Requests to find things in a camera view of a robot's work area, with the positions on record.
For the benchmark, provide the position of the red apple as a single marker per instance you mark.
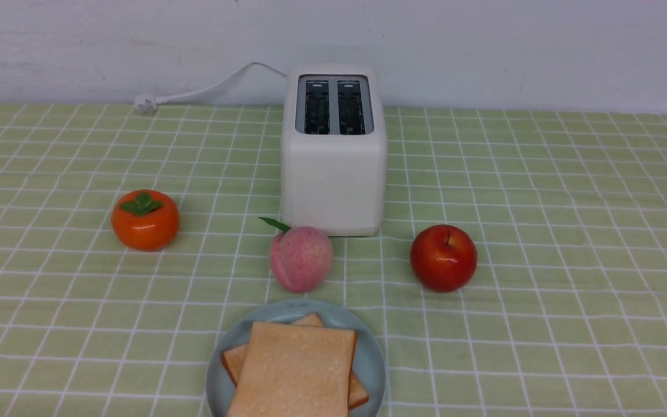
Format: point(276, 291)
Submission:
point(443, 258)

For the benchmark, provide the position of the orange persimmon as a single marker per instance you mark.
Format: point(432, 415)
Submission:
point(145, 220)

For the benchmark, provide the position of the pink peach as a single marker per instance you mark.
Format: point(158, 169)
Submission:
point(300, 257)

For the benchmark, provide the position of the white two-slot toaster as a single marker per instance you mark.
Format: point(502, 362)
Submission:
point(333, 150)

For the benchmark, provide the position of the light blue plate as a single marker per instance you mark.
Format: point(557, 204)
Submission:
point(369, 364)

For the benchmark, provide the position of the toast slice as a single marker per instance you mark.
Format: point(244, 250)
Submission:
point(295, 370)
point(233, 359)

